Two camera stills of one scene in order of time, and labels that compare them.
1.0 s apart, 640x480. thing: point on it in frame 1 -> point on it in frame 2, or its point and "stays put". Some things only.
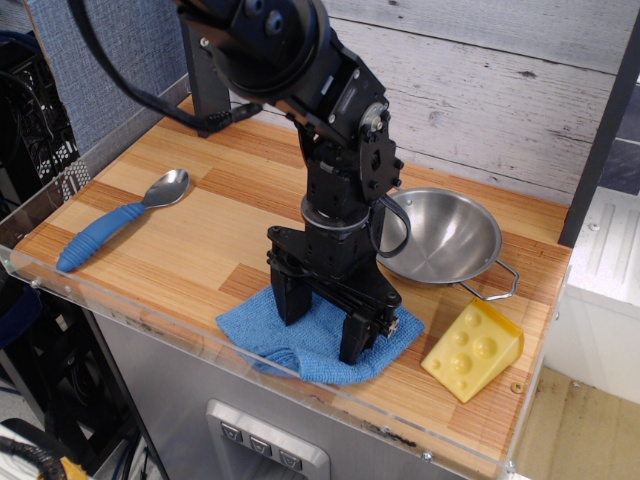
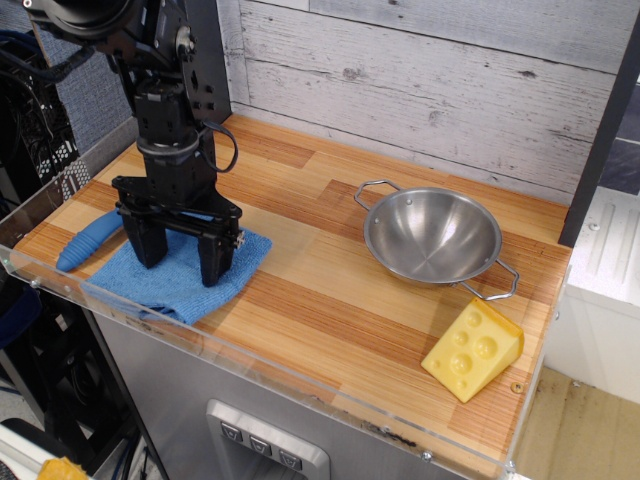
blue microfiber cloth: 310,351 -> 174,288
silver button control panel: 254,448 stays put
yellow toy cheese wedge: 476,351 stays put
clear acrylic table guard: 60,282 stays put
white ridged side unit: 595,341 stays put
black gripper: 337,250 -> 181,187
